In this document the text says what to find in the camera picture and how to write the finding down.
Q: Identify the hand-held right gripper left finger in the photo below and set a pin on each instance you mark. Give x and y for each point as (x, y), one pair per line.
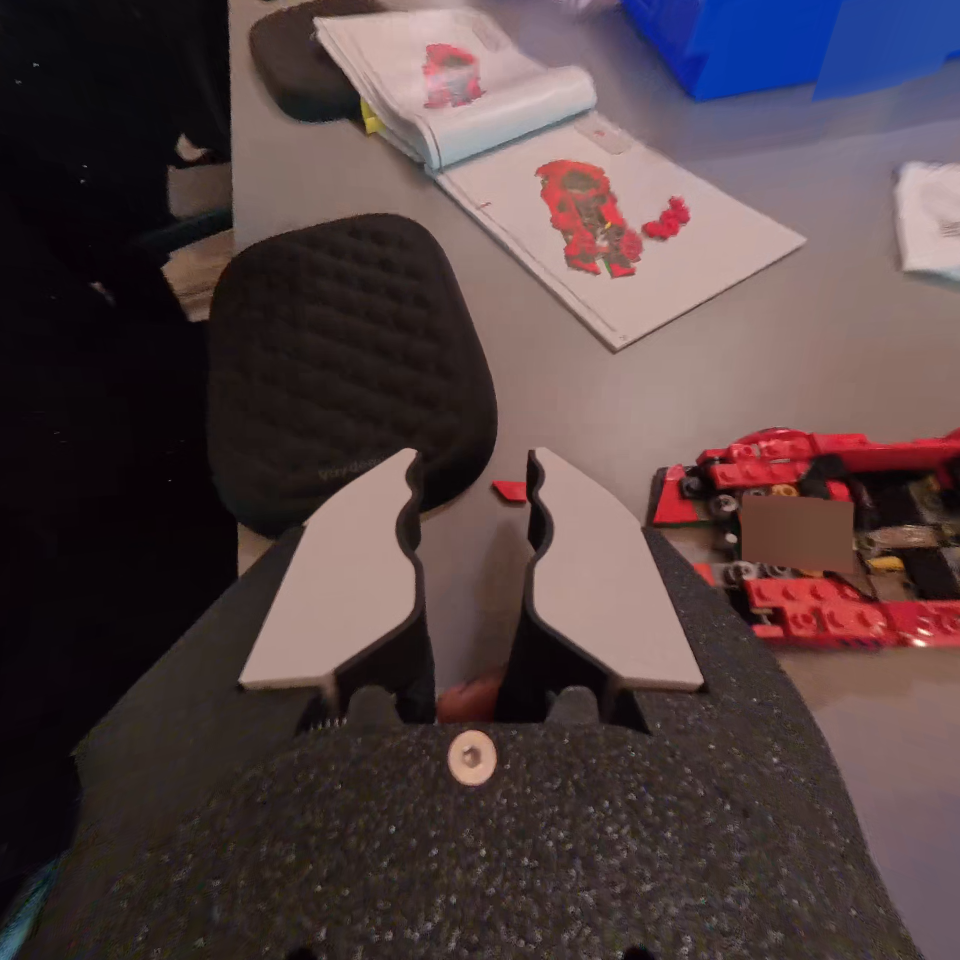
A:
(337, 592)

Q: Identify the white plastic bag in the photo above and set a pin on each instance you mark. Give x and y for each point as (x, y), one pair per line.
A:
(930, 217)

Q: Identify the blue plastic bin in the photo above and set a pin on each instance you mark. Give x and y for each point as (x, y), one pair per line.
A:
(750, 45)

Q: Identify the black quilted wrist pad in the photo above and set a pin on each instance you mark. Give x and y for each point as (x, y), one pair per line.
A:
(337, 337)
(292, 67)

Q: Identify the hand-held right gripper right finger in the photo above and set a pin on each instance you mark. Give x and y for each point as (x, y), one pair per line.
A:
(600, 592)

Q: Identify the open instruction booklet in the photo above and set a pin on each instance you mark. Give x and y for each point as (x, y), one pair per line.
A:
(712, 247)

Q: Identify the red brick toy car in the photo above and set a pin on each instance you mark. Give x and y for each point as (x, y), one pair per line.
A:
(810, 615)

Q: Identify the small red brick piece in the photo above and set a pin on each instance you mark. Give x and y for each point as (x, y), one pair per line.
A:
(511, 491)

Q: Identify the person's dark clothing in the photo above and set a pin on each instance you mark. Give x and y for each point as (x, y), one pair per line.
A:
(75, 450)

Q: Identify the yellow sticky tab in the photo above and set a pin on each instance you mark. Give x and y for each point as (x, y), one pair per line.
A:
(367, 118)

